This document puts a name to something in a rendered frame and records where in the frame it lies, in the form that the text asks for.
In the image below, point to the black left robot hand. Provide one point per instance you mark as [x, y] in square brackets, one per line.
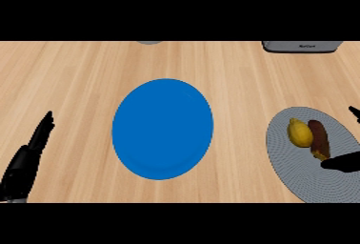
[23, 165]

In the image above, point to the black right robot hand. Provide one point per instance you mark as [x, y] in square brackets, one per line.
[344, 163]

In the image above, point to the blue oval plate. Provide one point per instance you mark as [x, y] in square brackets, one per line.
[162, 128]

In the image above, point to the grey round object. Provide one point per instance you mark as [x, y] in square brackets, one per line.
[149, 42]

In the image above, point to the yellow lemon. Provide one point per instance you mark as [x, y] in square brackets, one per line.
[299, 133]

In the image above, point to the brown sweet potato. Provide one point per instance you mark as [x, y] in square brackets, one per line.
[319, 138]

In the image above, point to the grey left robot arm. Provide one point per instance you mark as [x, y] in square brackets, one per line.
[16, 200]

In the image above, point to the grey appliance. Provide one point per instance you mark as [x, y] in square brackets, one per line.
[299, 47]

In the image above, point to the grey round placemat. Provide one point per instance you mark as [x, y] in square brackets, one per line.
[304, 171]

